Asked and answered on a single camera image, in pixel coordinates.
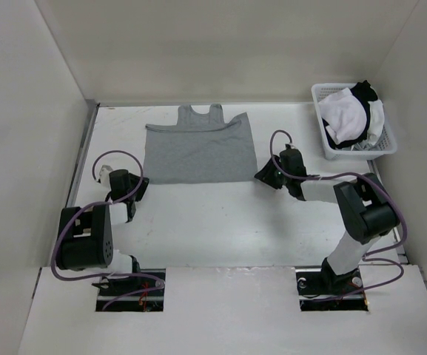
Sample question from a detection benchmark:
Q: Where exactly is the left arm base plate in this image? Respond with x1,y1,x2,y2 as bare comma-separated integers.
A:
92,269,166,313

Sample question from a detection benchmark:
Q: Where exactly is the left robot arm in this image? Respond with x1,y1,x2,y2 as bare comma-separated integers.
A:
50,166,149,295

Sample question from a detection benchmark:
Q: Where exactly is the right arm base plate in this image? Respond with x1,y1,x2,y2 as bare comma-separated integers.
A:
295,268,368,311

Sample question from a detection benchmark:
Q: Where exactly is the white tank top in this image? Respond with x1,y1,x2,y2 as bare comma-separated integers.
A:
318,88,385,150

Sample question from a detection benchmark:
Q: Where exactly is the grey tank top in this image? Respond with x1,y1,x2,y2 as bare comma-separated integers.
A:
143,104,258,185

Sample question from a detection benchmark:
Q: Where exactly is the metal table edge rail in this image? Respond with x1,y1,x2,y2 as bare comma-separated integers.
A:
62,99,99,208

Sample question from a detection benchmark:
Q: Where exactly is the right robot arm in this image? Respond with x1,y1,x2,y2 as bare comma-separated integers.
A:
255,145,400,302

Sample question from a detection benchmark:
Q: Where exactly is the black tank top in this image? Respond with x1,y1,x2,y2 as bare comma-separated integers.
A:
319,81,378,149

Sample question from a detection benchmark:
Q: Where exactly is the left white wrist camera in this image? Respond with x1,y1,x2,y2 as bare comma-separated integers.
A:
97,165,113,188

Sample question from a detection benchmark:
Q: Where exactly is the white plastic basket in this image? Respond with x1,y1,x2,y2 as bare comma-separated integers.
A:
311,82,397,160

